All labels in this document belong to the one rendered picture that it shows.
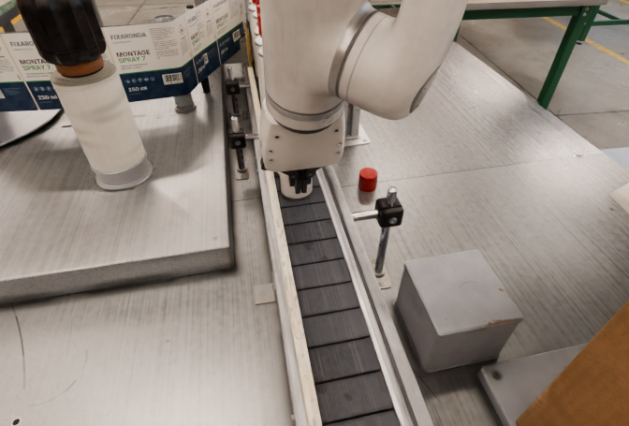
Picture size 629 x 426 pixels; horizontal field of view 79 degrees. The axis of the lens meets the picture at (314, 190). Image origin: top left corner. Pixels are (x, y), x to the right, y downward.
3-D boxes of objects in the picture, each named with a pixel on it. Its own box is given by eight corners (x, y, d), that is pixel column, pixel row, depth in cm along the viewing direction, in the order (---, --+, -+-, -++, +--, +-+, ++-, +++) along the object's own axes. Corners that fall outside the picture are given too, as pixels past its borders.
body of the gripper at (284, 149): (343, 68, 43) (332, 131, 53) (253, 76, 42) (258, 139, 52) (359, 120, 40) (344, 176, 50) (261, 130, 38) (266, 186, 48)
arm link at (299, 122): (341, 51, 42) (338, 72, 44) (259, 57, 40) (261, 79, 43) (359, 110, 38) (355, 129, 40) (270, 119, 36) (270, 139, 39)
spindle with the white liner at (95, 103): (103, 162, 68) (19, -27, 49) (154, 155, 70) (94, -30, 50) (91, 194, 62) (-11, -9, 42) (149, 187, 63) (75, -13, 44)
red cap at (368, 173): (378, 183, 72) (380, 168, 70) (373, 194, 69) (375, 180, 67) (360, 178, 73) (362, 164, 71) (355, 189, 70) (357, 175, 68)
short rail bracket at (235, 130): (234, 167, 76) (225, 112, 68) (249, 165, 76) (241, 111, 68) (235, 177, 73) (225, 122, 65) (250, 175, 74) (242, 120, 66)
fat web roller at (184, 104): (175, 104, 84) (152, 14, 72) (197, 102, 85) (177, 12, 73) (174, 114, 81) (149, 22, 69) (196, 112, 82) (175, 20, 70)
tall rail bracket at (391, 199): (337, 271, 56) (342, 185, 46) (384, 263, 57) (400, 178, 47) (342, 289, 54) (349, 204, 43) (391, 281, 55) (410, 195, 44)
